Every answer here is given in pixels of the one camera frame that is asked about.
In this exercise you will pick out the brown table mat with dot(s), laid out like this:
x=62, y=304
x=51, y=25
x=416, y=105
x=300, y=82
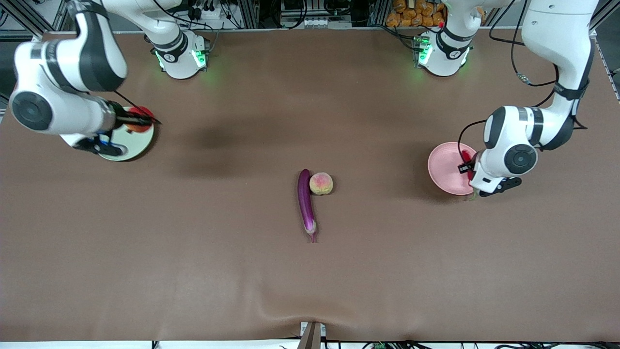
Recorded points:
x=193, y=252

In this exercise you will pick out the metal table clamp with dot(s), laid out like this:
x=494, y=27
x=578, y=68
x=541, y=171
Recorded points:
x=312, y=334

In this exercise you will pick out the white terminal block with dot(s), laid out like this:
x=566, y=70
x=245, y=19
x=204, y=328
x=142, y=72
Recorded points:
x=316, y=22

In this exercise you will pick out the yellow pink peach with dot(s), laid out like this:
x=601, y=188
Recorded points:
x=321, y=183

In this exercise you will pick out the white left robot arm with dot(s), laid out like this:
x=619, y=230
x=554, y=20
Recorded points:
x=557, y=39

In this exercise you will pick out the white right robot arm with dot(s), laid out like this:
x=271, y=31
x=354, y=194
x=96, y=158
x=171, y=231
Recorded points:
x=63, y=63

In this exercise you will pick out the purple eggplant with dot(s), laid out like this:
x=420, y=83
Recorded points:
x=305, y=203

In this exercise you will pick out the light green plate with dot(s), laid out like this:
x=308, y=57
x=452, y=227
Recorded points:
x=131, y=143

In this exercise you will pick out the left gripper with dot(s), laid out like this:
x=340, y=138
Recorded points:
x=466, y=167

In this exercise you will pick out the aluminium frame strut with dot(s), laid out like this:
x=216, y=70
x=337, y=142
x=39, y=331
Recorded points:
x=608, y=14
x=34, y=22

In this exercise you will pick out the white power strip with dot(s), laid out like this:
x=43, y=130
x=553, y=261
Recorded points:
x=206, y=13

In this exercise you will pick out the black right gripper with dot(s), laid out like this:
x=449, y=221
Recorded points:
x=127, y=119

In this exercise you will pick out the orange packed goods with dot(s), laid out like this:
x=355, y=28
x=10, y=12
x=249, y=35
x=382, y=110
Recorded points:
x=411, y=17

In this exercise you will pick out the red apple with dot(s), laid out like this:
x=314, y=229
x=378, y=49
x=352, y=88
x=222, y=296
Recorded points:
x=138, y=129

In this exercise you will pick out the pink plate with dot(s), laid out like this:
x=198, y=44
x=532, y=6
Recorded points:
x=445, y=169

